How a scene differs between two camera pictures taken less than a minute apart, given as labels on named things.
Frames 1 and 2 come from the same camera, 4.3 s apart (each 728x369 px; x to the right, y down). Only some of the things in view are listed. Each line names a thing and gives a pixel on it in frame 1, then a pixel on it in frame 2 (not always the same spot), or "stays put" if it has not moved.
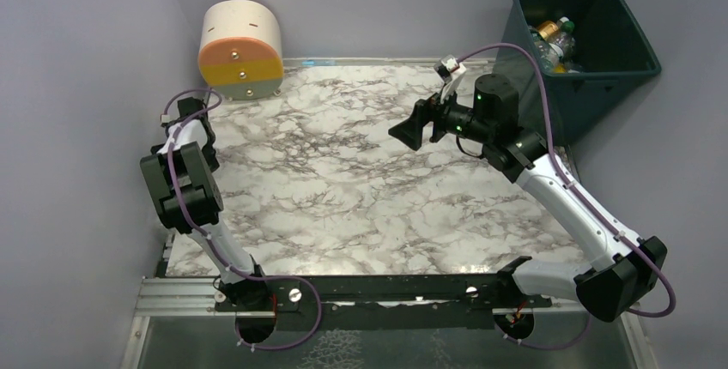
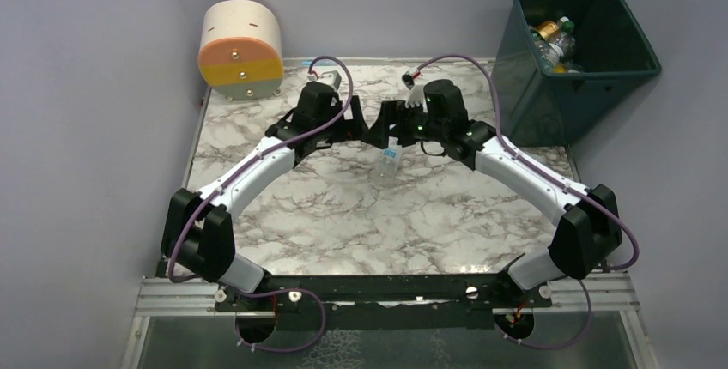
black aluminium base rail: x=284 y=293 stays put
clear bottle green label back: x=549 y=55 stays put
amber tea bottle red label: x=547 y=30 stays put
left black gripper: x=190 y=109 -> x=346 y=127
